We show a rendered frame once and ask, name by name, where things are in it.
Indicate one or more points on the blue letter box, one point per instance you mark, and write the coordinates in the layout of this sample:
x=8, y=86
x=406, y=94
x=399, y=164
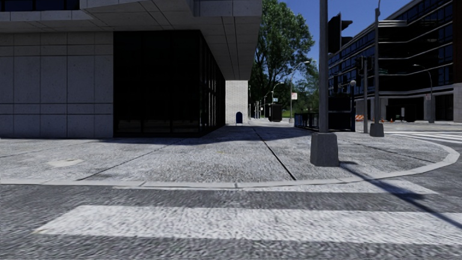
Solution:
x=239, y=117

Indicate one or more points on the black bus shelter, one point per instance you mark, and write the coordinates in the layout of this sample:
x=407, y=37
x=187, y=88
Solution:
x=275, y=112

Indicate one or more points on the grey street lamp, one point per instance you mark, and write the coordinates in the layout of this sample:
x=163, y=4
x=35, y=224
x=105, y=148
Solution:
x=376, y=79
x=430, y=94
x=272, y=92
x=291, y=94

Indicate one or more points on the dark stairway railing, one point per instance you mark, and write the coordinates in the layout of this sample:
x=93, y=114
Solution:
x=306, y=120

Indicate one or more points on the trees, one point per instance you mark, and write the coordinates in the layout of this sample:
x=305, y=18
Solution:
x=279, y=43

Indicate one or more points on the traffic light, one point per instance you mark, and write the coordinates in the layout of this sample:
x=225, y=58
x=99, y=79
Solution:
x=323, y=79
x=365, y=94

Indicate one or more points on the pale concrete building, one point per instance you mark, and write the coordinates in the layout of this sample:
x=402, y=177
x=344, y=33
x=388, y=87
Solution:
x=144, y=11

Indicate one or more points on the dark glass building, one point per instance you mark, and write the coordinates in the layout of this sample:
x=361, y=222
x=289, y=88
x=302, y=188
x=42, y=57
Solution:
x=415, y=50

